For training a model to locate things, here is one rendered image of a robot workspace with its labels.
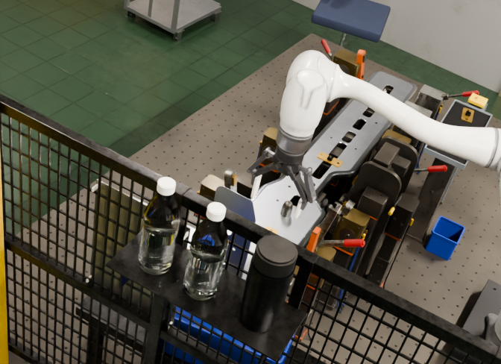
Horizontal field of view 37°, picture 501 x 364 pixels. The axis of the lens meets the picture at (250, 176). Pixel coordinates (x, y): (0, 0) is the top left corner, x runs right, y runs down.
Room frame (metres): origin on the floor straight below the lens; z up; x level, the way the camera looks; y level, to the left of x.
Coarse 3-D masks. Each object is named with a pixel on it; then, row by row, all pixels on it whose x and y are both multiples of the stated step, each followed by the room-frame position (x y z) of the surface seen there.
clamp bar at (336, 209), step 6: (324, 204) 1.51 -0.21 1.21; (330, 204) 1.51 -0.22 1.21; (336, 204) 1.52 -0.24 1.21; (330, 210) 1.49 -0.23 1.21; (336, 210) 1.49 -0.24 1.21; (330, 216) 1.49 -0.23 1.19; (342, 216) 1.50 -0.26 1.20; (324, 222) 1.50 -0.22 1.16; (330, 222) 1.49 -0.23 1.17; (324, 228) 1.49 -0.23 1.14; (324, 234) 1.50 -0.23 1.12; (318, 240) 1.50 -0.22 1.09
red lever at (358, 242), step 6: (324, 240) 1.51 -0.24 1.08; (330, 240) 1.51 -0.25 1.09; (336, 240) 1.50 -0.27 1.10; (342, 240) 1.50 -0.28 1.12; (348, 240) 1.48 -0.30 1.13; (354, 240) 1.48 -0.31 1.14; (360, 240) 1.47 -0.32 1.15; (318, 246) 1.50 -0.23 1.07; (324, 246) 1.50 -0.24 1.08; (330, 246) 1.49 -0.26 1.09; (336, 246) 1.49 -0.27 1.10; (342, 246) 1.48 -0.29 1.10; (348, 246) 1.48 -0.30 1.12; (354, 246) 1.47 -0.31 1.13; (360, 246) 1.47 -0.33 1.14
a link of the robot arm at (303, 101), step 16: (304, 80) 1.54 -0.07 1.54; (320, 80) 1.56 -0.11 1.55; (288, 96) 1.54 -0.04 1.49; (304, 96) 1.52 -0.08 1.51; (320, 96) 1.53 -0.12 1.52; (288, 112) 1.52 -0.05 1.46; (304, 112) 1.51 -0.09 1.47; (320, 112) 1.54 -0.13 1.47; (288, 128) 1.52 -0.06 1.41; (304, 128) 1.52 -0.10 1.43
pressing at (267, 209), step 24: (384, 72) 2.67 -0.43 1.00; (408, 96) 2.52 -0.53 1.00; (336, 120) 2.25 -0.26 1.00; (384, 120) 2.32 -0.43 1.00; (312, 144) 2.07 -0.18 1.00; (336, 144) 2.10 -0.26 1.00; (360, 144) 2.13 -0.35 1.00; (312, 168) 1.94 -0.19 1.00; (336, 168) 1.97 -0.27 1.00; (264, 192) 1.76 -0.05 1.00; (288, 192) 1.78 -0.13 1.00; (264, 216) 1.65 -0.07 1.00; (312, 216) 1.70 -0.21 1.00
